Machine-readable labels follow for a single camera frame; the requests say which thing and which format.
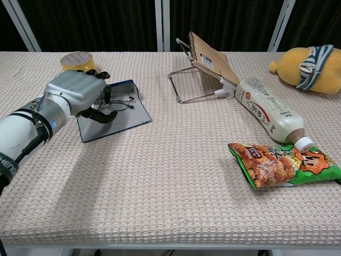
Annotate black wire-rim eyeglasses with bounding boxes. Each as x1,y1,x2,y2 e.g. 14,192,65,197
93,91,135,111

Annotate brown spiral notebook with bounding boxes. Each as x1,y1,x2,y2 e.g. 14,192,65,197
188,31,241,86

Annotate white slanted frame post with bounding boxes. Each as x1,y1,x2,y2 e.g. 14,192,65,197
0,0,42,52
266,0,297,52

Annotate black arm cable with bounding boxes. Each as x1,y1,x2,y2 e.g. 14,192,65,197
0,111,51,197

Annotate black curtain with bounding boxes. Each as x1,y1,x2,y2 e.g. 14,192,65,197
0,0,341,53

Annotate yellow plush toy striped cloth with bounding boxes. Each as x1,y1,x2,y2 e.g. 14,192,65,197
268,44,341,94

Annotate beige waffle tablecloth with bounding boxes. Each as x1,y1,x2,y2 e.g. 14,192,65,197
0,50,341,246

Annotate yellow packing tape roll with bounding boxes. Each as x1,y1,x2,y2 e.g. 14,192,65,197
60,51,95,73

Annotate white plastic drink bottle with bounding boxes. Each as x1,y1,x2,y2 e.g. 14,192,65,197
234,77,313,153

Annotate white upright frame post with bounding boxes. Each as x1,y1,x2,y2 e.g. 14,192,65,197
163,0,171,52
155,0,164,52

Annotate blue glasses case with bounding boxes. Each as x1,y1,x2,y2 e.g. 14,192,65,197
76,79,153,143

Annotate green orange snack bag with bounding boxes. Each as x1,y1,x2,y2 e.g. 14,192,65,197
228,142,341,190

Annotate metal wire book stand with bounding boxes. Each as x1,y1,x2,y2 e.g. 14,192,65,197
168,37,238,104

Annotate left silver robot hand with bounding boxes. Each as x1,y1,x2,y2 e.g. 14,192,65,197
44,68,118,124

